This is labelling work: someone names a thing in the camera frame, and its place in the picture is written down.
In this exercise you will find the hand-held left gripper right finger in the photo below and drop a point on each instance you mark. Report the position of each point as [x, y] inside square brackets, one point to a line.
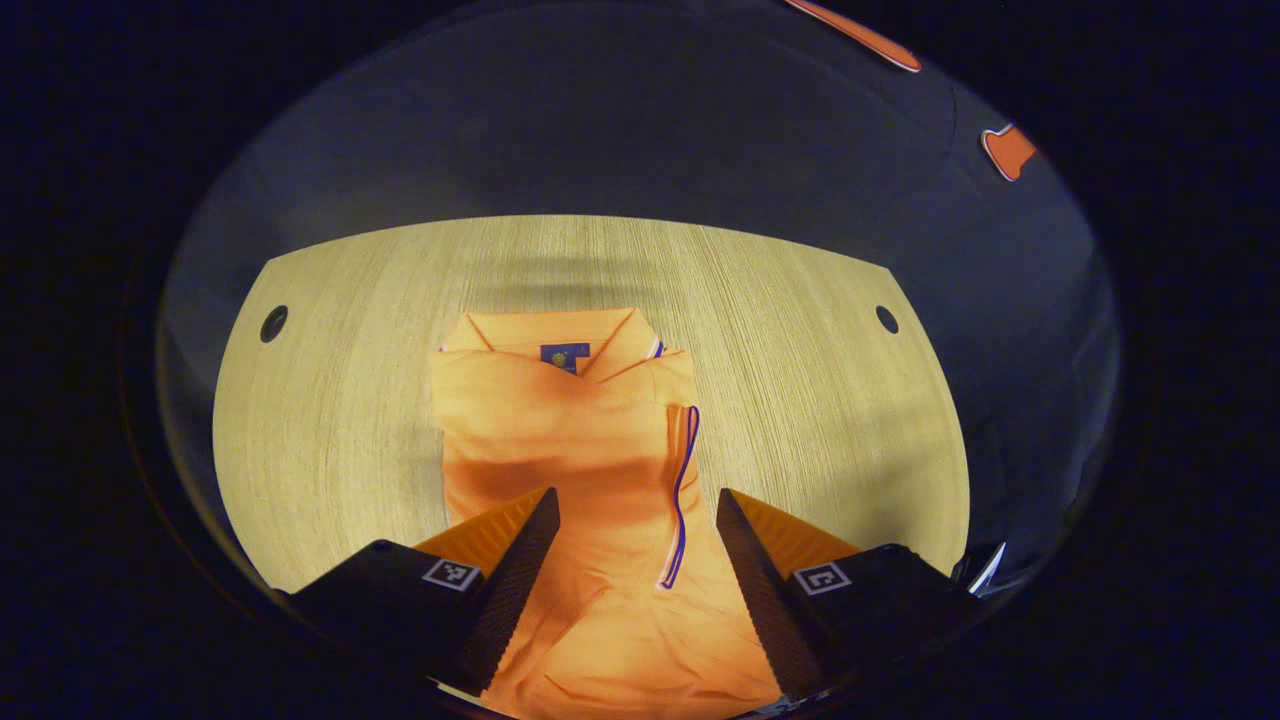
[760, 590]

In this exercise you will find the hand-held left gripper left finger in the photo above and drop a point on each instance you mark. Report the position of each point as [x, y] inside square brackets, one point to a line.
[515, 575]

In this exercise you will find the black backdrop cloth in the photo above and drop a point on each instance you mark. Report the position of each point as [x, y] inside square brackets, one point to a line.
[600, 130]

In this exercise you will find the orange T-shirt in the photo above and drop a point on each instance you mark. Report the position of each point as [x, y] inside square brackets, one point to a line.
[560, 440]

